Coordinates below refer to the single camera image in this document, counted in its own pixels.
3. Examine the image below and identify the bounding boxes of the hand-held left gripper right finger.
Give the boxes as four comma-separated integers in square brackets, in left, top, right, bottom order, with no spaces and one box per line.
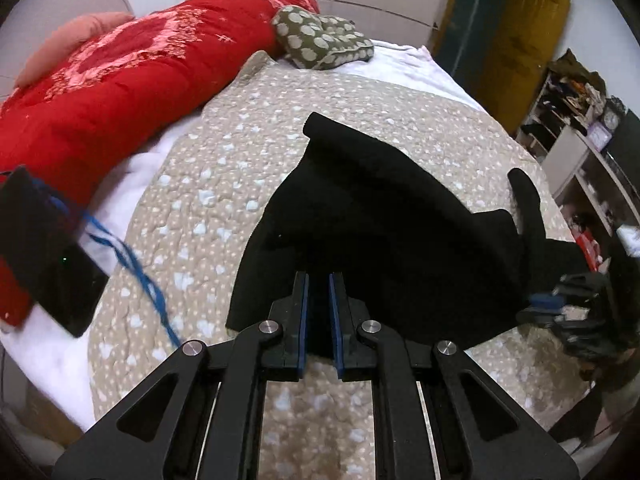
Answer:
[327,271,581,480]

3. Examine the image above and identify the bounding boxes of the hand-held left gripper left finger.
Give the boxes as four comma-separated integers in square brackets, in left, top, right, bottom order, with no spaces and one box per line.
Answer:
[50,271,313,480]

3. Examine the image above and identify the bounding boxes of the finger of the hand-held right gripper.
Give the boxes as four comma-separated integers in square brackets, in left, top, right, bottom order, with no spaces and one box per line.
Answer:
[516,309,608,361]
[530,272,608,312]

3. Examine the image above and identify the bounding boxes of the black pants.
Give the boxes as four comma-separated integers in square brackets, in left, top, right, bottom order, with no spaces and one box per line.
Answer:
[226,111,588,358]

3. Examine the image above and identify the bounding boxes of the red white bag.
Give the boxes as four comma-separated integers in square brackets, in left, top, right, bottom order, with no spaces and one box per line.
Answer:
[575,232,603,271]

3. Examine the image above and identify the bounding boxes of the cluttered white shelf unit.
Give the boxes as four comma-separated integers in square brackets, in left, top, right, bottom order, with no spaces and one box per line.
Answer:
[515,50,640,261]

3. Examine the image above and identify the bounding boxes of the beige dotted quilted blanket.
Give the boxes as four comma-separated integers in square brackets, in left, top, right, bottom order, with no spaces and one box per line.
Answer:
[87,50,601,480]

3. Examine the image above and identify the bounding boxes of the yellow wooden door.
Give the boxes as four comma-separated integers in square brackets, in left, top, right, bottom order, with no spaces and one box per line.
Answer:
[480,0,572,133]

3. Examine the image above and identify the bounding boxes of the black box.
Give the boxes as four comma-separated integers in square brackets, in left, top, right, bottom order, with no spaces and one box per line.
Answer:
[0,165,110,338]

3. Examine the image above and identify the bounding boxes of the green patterned cushion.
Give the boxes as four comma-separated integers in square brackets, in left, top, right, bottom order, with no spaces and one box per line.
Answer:
[271,5,375,70]

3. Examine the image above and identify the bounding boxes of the dark teal door curtain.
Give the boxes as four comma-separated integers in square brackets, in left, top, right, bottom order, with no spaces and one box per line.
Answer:
[435,0,511,111]

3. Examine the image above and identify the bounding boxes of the red floral quilt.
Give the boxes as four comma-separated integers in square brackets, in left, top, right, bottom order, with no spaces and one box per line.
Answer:
[0,0,321,328]

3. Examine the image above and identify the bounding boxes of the pink pillow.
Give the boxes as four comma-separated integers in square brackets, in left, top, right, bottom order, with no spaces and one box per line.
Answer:
[14,11,135,88]

